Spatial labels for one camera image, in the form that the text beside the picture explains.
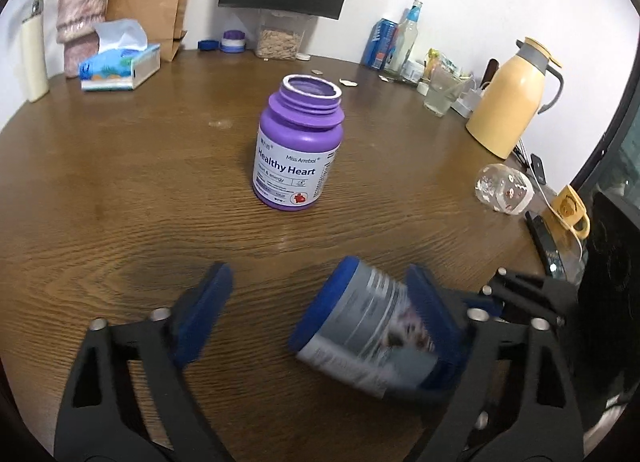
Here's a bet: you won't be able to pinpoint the blue grey supplement bottle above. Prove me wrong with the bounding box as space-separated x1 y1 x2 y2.
288 256 464 398

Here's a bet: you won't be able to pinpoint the clear patterned plastic cup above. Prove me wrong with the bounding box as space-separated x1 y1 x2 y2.
475 163 535 215

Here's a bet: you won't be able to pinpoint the black remote control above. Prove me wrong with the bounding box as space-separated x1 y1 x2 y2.
525 210 566 280

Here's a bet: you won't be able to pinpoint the yellow ceramic mug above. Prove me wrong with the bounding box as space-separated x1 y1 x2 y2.
540 185 591 241

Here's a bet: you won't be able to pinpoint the yellow thermos jug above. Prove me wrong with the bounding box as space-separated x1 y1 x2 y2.
465 38 564 160

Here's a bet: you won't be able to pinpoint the clear drinking glass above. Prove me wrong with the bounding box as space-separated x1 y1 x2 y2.
424 64 466 117

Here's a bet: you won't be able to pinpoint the colourful snack packets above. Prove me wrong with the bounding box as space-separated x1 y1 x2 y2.
423 48 474 81

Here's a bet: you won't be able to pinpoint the purple Healthy Heart bottle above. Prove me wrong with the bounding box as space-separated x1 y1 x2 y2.
252 74 345 211

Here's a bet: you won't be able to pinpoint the small white wrapper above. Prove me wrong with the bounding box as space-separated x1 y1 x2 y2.
338 78 358 88

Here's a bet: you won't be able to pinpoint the blue tissue box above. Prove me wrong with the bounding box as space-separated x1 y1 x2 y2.
78 18 160 92

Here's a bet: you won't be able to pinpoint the blue soda can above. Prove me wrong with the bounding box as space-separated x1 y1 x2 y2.
361 18 397 70

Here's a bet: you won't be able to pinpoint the clear glass bottle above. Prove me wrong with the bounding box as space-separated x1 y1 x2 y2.
384 0 423 77

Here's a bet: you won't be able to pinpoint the blue bottle cap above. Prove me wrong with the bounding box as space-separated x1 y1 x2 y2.
198 40 220 52

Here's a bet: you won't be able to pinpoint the cream white thermos bottle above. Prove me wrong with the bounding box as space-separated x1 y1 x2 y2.
20 0 49 103

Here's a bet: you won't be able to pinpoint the purple white bottle lid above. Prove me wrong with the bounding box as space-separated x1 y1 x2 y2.
220 30 246 54

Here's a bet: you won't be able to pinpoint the pink knitted flower vase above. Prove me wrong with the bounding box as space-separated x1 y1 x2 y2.
56 0 107 78

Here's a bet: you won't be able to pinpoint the clear jar with grains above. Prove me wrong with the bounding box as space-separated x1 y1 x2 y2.
255 11 308 60

